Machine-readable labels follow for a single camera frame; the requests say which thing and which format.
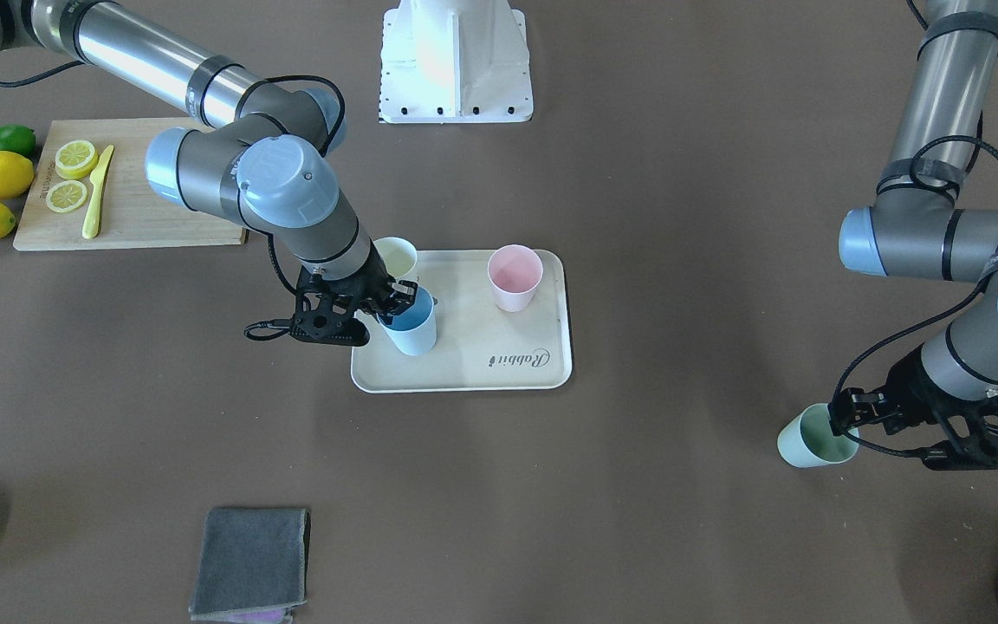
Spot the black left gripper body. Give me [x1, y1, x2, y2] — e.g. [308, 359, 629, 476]
[879, 347, 960, 436]

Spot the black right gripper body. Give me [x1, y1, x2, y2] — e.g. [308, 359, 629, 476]
[298, 253, 395, 315]

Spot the blue plastic cup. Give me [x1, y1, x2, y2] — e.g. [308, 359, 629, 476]
[377, 287, 438, 356]

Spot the cream plastic cup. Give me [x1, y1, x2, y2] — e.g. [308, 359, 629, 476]
[373, 237, 418, 282]

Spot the green plastic cup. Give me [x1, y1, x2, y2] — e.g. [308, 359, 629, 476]
[777, 403, 860, 469]

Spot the pink plastic cup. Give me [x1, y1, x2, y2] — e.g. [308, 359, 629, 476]
[487, 244, 544, 313]

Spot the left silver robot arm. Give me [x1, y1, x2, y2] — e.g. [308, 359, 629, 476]
[839, 1, 998, 433]

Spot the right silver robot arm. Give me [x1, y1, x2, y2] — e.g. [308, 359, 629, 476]
[0, 1, 417, 340]

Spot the cream rabbit tray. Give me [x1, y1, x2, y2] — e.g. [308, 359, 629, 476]
[350, 250, 572, 393]

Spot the wooden cutting board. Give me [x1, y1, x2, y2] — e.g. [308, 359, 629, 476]
[13, 118, 246, 251]

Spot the yellow plastic knife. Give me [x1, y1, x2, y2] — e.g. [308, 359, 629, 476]
[81, 145, 115, 240]

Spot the grey folded cloth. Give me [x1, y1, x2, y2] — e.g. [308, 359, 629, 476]
[189, 507, 309, 623]

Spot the lemon half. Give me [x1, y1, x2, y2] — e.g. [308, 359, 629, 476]
[53, 140, 99, 180]
[44, 180, 88, 214]

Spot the green lime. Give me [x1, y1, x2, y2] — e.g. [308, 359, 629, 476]
[0, 124, 38, 158]

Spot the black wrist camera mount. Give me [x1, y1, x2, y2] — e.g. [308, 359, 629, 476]
[288, 289, 371, 347]
[920, 395, 998, 471]

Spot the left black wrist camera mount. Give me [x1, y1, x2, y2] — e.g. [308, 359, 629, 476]
[920, 395, 998, 471]

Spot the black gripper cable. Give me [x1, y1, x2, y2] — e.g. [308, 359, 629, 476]
[830, 135, 998, 458]
[244, 75, 347, 342]

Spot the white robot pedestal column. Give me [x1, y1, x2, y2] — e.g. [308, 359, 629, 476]
[378, 1, 535, 124]

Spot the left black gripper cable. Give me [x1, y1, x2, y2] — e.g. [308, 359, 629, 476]
[830, 135, 998, 458]

